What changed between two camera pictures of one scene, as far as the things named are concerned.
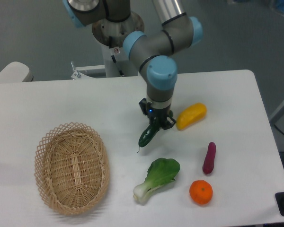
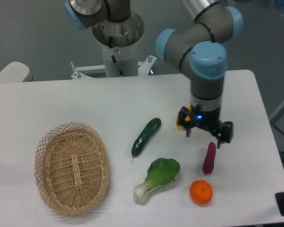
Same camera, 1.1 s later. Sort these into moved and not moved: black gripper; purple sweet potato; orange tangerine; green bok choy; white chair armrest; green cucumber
Moved: green cucumber; black gripper
Not moved: green bok choy; white chair armrest; orange tangerine; purple sweet potato
